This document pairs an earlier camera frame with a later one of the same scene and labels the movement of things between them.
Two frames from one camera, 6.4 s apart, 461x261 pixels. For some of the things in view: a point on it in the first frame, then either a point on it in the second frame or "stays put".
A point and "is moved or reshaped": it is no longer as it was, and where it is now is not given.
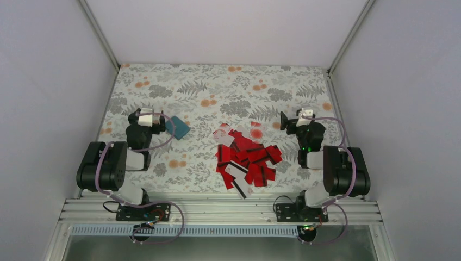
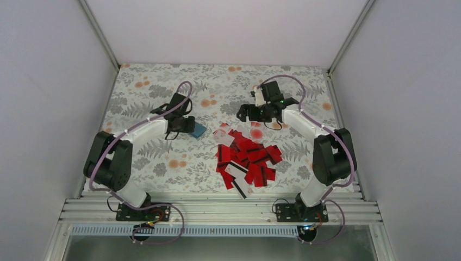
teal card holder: x=181 y=128 is moved or reshaped
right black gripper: x=284 y=122 to x=243 y=109
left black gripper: x=160 y=127 to x=189 y=128
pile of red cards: x=250 y=155 stays put
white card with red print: x=220 y=136 stays put
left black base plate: x=155 y=212 stays put
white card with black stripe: x=242 y=186 stays put
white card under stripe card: x=236 y=169 stays put
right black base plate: x=287 y=212 stays put
